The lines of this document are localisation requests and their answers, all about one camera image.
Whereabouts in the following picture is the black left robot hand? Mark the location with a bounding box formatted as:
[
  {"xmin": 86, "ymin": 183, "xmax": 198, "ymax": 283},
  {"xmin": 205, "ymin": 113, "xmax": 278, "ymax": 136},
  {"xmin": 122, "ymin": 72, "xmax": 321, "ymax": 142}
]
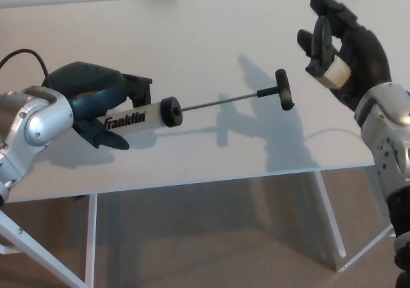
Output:
[{"xmin": 46, "ymin": 61, "xmax": 153, "ymax": 150}]

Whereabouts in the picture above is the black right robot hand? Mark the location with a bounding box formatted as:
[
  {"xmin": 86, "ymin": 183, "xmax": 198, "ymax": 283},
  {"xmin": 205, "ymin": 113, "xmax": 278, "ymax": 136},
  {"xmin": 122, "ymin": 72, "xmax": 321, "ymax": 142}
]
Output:
[{"xmin": 297, "ymin": 0, "xmax": 394, "ymax": 113}]

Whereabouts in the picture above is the white black hand air pump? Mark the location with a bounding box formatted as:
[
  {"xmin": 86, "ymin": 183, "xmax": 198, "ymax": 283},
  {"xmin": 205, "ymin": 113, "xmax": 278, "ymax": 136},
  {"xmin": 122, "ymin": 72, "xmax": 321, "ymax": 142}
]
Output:
[{"xmin": 92, "ymin": 69, "xmax": 295, "ymax": 132}]

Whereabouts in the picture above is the white desk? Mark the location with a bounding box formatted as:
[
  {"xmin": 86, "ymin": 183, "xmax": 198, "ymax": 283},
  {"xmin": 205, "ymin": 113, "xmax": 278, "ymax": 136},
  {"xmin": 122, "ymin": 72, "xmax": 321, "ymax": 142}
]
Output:
[{"xmin": 0, "ymin": 0, "xmax": 410, "ymax": 288}]

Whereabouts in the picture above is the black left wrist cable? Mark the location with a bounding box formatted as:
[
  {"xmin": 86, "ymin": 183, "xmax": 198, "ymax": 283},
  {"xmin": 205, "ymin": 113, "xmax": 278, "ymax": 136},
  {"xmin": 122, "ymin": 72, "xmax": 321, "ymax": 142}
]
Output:
[{"xmin": 0, "ymin": 48, "xmax": 51, "ymax": 87}]

